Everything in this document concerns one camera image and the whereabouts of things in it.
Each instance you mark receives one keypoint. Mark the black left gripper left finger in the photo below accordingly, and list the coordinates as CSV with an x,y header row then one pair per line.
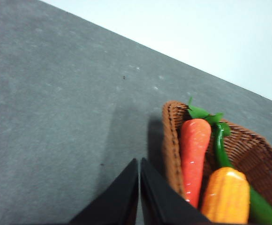
x,y
117,205

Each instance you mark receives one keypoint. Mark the brown wicker basket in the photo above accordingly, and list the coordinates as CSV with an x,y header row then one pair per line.
x,y
244,149

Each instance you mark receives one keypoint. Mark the yellow plastic corn cob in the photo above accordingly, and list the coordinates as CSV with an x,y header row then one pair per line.
x,y
226,198

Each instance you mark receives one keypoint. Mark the orange plastic carrot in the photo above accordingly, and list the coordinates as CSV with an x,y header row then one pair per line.
x,y
195,145

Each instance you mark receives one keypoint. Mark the green plastic chili pepper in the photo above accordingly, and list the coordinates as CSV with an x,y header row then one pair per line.
x,y
260,209

